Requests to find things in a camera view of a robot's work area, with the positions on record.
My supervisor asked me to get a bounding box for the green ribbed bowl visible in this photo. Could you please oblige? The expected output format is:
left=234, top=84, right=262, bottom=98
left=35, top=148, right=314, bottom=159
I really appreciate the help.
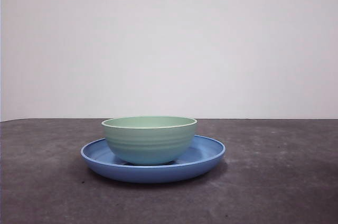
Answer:
left=101, top=116, right=198, bottom=166

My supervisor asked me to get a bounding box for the blue round plate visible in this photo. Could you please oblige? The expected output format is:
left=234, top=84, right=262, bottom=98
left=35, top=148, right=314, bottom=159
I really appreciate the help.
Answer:
left=80, top=134, right=227, bottom=184

